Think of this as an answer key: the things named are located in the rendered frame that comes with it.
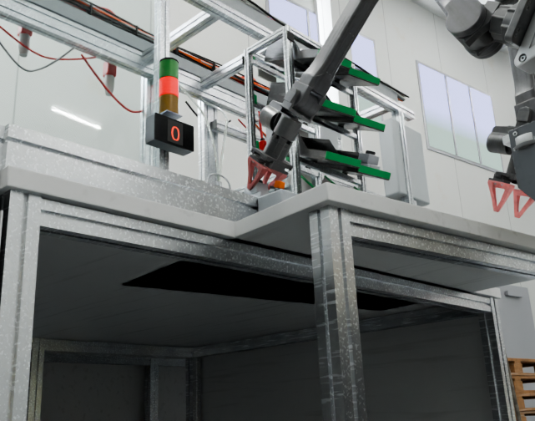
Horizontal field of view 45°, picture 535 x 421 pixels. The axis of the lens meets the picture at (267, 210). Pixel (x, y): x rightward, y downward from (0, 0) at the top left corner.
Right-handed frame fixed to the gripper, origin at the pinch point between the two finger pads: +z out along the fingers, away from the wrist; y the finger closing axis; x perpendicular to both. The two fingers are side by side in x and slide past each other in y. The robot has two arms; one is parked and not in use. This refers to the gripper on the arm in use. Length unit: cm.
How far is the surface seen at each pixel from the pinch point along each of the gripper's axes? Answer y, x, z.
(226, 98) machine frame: -86, -141, -7
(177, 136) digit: 18.4, -14.6, -2.8
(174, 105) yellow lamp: 19.2, -20.2, -9.0
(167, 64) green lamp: 21.1, -28.3, -16.9
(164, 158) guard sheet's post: 18.6, -15.0, 3.5
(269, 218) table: 34, 43, -5
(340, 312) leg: 33, 64, -1
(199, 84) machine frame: -69, -142, -7
